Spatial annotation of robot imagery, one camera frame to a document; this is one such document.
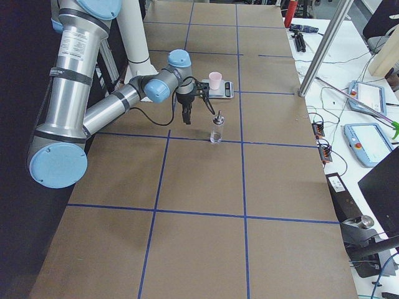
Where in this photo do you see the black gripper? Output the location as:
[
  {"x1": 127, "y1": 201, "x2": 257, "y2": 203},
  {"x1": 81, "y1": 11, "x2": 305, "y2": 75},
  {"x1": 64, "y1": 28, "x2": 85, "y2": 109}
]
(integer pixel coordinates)
[{"x1": 176, "y1": 81, "x2": 209, "y2": 125}]

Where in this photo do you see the clear glass sauce bottle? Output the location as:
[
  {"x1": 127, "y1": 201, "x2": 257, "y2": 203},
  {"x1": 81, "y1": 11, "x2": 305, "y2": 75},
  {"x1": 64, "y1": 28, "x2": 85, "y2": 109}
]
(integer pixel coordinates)
[{"x1": 209, "y1": 110, "x2": 224, "y2": 144}]

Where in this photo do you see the pink plastic cup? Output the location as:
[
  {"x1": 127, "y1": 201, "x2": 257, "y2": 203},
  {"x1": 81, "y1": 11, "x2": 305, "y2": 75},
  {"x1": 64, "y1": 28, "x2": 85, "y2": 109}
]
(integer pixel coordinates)
[{"x1": 208, "y1": 72, "x2": 223, "y2": 90}]

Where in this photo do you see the grey digital kitchen scale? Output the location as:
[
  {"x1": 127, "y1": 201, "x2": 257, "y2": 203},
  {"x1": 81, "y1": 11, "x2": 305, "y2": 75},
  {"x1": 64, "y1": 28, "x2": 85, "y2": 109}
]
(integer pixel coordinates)
[{"x1": 209, "y1": 80, "x2": 234, "y2": 99}]

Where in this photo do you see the orange connector board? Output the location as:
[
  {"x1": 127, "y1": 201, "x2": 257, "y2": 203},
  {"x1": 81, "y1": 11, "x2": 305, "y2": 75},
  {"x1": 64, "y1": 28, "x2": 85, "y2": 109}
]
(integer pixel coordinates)
[
  {"x1": 318, "y1": 144, "x2": 332, "y2": 164},
  {"x1": 312, "y1": 122, "x2": 325, "y2": 138}
]

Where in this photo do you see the black folded tripod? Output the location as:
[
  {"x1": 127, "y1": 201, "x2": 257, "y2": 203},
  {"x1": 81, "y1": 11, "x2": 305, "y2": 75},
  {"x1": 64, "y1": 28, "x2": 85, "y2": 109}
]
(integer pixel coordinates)
[{"x1": 292, "y1": 30, "x2": 306, "y2": 52}]

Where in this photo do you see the blue patterned cloth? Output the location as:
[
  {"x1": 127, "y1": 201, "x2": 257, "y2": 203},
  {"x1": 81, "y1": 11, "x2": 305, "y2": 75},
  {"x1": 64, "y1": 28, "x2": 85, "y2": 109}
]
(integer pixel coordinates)
[{"x1": 289, "y1": 24, "x2": 319, "y2": 34}]

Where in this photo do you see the red cylinder bottle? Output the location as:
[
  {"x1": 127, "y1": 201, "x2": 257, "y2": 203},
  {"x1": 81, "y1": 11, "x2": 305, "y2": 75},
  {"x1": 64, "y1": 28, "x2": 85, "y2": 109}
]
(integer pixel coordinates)
[{"x1": 284, "y1": 0, "x2": 298, "y2": 28}]

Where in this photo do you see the near blue teach pendant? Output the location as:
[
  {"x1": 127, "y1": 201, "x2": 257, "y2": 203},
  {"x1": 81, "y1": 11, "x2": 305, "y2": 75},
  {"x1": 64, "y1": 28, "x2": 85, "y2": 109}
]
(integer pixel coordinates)
[{"x1": 344, "y1": 123, "x2": 393, "y2": 168}]

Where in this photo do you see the blue teach pendant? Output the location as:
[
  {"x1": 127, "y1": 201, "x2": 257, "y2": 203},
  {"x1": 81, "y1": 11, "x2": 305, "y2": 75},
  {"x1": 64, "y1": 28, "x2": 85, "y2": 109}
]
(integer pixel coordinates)
[
  {"x1": 344, "y1": 123, "x2": 393, "y2": 168},
  {"x1": 349, "y1": 80, "x2": 387, "y2": 116}
]

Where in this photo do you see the black box with label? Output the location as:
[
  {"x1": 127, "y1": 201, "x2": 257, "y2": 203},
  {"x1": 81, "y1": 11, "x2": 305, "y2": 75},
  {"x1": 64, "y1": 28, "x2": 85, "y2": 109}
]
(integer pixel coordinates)
[{"x1": 325, "y1": 173, "x2": 362, "y2": 222}]

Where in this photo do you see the far blue teach pendant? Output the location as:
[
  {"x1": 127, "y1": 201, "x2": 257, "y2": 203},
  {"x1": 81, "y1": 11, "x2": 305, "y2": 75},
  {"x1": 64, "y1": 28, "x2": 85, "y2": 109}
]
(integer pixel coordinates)
[{"x1": 349, "y1": 80, "x2": 387, "y2": 116}]

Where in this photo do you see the long reacher grabber stick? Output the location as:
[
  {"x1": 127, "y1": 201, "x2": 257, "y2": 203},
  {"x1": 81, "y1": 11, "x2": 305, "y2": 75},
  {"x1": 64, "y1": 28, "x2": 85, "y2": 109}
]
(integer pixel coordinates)
[{"x1": 315, "y1": 76, "x2": 399, "y2": 139}]

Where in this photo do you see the wooden board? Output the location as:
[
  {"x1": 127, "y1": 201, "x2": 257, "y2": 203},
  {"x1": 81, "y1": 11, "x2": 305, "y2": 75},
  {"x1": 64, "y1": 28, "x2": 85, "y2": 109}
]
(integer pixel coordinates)
[{"x1": 368, "y1": 25, "x2": 398, "y2": 77}]

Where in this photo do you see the black monitor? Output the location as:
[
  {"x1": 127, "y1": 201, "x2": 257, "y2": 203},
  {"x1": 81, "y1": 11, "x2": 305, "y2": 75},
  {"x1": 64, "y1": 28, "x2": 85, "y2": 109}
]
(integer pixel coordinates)
[{"x1": 358, "y1": 148, "x2": 399, "y2": 237}]

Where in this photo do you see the black office chair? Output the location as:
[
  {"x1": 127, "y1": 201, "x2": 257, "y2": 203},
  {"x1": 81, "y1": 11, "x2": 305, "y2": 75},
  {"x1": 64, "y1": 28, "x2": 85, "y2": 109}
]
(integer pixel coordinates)
[{"x1": 363, "y1": 0, "x2": 398, "y2": 54}]

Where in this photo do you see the black monitor stand base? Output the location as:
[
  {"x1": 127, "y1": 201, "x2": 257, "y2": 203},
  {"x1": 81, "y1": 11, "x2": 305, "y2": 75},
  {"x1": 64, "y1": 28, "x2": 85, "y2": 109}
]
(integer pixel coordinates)
[{"x1": 340, "y1": 215, "x2": 398, "y2": 278}]

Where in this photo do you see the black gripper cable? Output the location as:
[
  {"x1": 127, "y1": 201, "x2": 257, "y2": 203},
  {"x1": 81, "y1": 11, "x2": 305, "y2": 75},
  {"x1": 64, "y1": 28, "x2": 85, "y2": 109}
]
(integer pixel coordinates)
[{"x1": 128, "y1": 76, "x2": 216, "y2": 126}]

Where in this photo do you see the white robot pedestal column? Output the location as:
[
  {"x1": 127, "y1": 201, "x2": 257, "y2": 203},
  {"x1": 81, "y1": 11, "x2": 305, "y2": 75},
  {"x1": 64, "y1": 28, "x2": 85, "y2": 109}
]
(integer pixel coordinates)
[{"x1": 117, "y1": 0, "x2": 158, "y2": 83}]

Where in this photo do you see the aluminium frame post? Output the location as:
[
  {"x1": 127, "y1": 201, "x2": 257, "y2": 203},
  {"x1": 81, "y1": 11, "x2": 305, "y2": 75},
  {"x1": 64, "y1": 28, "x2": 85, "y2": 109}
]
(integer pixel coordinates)
[{"x1": 299, "y1": 0, "x2": 353, "y2": 97}]

